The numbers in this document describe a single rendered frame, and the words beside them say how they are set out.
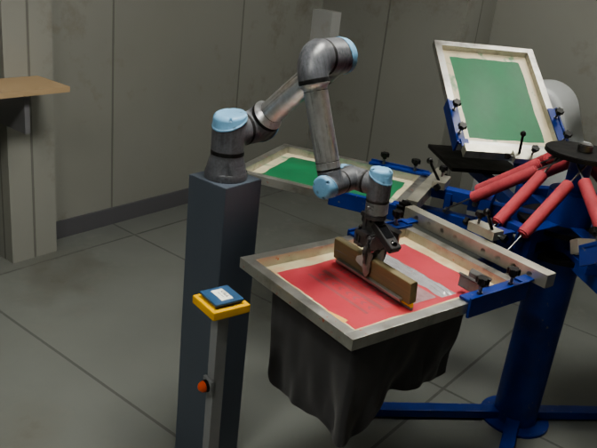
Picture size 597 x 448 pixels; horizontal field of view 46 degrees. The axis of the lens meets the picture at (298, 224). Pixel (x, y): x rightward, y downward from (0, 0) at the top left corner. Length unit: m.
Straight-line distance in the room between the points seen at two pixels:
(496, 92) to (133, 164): 2.54
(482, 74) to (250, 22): 2.22
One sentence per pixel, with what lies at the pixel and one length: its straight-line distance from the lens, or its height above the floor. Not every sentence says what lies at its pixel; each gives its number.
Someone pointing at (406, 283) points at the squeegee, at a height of 1.04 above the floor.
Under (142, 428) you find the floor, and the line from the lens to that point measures 3.21.
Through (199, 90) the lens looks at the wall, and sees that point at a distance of 5.41.
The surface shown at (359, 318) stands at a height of 0.95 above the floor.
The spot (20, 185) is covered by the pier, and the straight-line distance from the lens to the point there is 4.47.
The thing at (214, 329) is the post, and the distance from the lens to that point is 2.22.
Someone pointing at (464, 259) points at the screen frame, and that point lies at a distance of 2.64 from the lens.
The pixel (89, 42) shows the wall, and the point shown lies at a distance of 4.73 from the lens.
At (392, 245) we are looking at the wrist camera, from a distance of 2.26.
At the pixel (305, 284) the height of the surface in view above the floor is 0.95.
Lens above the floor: 1.99
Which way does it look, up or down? 22 degrees down
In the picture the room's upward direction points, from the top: 7 degrees clockwise
